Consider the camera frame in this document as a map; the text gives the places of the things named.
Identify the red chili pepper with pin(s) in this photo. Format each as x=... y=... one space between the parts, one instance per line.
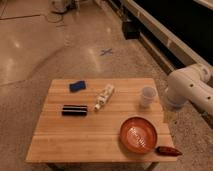
x=167 y=151

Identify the blue sponge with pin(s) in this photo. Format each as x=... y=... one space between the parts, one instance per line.
x=77 y=86

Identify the wooden table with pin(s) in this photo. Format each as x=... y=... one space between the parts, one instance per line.
x=94 y=138

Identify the white tube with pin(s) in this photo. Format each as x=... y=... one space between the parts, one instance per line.
x=104 y=96

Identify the white machine in background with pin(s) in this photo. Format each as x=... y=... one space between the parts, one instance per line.
x=61 y=6

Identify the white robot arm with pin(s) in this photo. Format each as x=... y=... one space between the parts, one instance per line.
x=190 y=84

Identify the clear plastic cup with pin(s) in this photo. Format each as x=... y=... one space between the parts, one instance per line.
x=147 y=96

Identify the black box on floor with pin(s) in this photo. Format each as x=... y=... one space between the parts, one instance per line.
x=130 y=31

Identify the black rectangular case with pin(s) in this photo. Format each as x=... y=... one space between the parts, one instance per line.
x=74 y=110

